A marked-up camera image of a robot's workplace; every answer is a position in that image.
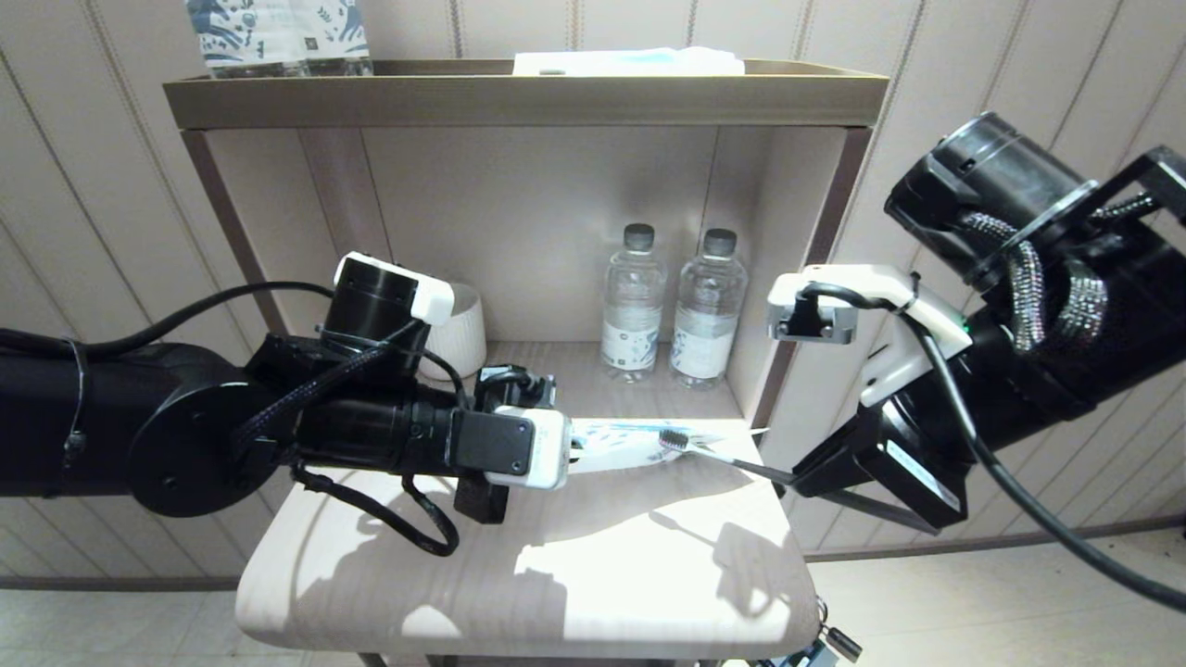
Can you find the grey toothbrush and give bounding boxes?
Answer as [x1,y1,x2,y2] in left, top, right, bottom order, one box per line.
[658,428,939,536]

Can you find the white floral zip pouch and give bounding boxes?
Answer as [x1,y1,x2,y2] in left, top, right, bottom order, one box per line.
[567,419,770,475]

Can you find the white ribbed mug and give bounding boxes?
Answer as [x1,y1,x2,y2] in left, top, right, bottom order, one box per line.
[417,283,487,381]

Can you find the clear water bottle grey cap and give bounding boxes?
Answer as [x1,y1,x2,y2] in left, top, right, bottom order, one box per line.
[602,222,668,384]
[670,228,747,390]

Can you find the beige wooden shelf unit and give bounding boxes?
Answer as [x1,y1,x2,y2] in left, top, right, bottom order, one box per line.
[162,57,890,667]

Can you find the white blue packet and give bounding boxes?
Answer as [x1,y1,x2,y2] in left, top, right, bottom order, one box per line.
[512,46,747,77]

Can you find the water bottle blue patterned label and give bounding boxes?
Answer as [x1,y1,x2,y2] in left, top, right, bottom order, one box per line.
[301,0,373,77]

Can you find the floral pouches on top shelf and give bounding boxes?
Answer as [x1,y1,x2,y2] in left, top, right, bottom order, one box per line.
[185,0,311,78]

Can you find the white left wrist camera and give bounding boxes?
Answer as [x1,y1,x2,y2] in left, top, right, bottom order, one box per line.
[477,366,574,490]

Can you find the silver braided cable sleeve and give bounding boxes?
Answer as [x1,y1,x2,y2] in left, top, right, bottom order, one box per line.
[959,211,1108,353]

